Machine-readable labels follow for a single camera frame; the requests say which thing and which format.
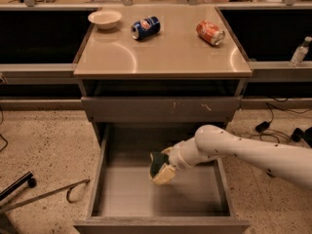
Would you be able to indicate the closed top drawer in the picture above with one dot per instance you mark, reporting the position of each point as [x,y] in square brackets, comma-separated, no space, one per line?
[160,109]

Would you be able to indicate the grey drawer cabinet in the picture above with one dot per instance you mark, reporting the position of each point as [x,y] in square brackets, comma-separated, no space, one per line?
[176,62]

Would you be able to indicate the black office chair base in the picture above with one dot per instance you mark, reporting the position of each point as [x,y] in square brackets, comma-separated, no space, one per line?
[299,134]

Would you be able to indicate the grey metal stand leg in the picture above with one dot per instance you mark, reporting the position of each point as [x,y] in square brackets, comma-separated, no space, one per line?
[67,188]

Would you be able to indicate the white ceramic bowl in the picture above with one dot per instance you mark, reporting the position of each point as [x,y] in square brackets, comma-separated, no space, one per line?
[105,19]

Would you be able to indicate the clear plastic bottle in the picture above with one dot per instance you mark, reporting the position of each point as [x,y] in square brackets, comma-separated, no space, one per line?
[300,52]

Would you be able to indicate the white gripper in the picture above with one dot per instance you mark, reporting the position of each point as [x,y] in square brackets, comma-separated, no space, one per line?
[177,160]

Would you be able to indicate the orange soda can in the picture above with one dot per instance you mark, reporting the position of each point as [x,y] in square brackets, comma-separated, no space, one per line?
[210,32]

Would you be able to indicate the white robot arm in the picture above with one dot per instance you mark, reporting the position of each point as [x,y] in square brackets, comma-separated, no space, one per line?
[290,163]

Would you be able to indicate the open middle drawer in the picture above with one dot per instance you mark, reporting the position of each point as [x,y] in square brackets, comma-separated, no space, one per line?
[126,201]

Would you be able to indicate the black power adapter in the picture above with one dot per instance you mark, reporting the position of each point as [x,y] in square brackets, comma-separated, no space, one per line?
[262,127]

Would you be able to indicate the black stand leg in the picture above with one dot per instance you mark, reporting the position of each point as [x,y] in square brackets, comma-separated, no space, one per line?
[28,178]

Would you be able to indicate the green yellow sponge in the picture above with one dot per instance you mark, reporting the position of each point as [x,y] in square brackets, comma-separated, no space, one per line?
[158,160]

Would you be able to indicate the blue soda can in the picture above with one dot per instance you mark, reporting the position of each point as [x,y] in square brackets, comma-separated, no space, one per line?
[145,28]

